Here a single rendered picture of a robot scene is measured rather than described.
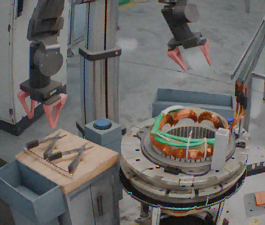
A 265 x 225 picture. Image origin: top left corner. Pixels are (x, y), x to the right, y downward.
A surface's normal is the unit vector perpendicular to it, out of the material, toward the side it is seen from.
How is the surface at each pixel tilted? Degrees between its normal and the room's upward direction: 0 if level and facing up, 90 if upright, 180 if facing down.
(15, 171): 90
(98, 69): 90
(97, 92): 90
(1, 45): 90
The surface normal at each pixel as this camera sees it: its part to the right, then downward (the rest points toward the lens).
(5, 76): -0.45, 0.39
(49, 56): 0.47, 0.40
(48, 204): 0.81, 0.26
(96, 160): 0.00, -0.90
